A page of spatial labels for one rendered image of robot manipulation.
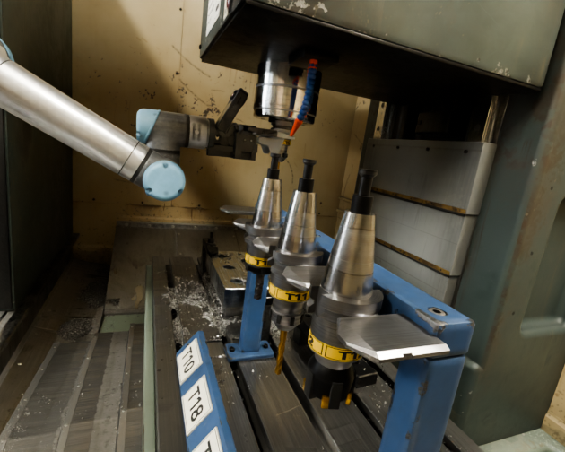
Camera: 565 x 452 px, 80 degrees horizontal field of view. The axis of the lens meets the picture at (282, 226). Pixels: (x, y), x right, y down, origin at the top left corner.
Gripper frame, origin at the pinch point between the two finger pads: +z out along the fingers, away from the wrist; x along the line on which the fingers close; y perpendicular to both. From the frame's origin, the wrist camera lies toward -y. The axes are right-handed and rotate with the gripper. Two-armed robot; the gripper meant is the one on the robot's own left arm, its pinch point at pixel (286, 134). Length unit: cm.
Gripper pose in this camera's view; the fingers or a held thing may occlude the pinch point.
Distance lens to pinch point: 90.4
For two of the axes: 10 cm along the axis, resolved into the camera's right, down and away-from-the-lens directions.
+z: 9.3, 0.2, 3.7
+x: 3.5, 2.5, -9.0
